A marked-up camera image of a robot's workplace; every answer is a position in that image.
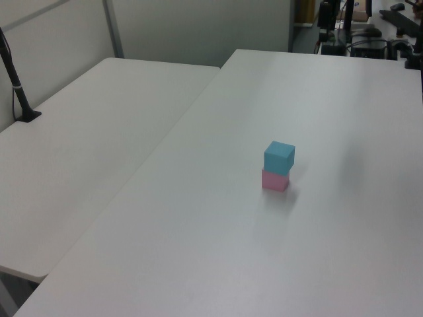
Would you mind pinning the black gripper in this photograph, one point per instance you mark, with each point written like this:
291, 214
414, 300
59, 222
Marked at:
324, 14

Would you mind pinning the blue cube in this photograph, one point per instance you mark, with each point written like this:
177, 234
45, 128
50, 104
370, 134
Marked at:
278, 158

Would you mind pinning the pink cube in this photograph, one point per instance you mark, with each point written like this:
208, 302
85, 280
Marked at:
274, 182

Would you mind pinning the small black box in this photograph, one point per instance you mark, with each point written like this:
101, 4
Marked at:
333, 49

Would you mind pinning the black monitor stand pole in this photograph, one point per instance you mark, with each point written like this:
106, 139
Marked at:
347, 20

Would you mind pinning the wooden shelf panel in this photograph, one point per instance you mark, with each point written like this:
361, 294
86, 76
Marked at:
304, 11

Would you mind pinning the black electronics box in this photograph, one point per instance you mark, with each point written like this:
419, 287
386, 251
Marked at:
368, 49

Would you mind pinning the black keyboard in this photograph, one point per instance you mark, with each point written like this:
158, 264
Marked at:
401, 21

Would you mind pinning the black computer mouse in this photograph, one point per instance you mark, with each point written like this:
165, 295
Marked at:
397, 6

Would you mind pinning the black table clamp mount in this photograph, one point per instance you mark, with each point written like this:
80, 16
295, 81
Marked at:
413, 54

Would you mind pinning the black camera stand pole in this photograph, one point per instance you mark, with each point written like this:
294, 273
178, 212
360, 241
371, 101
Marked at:
14, 81

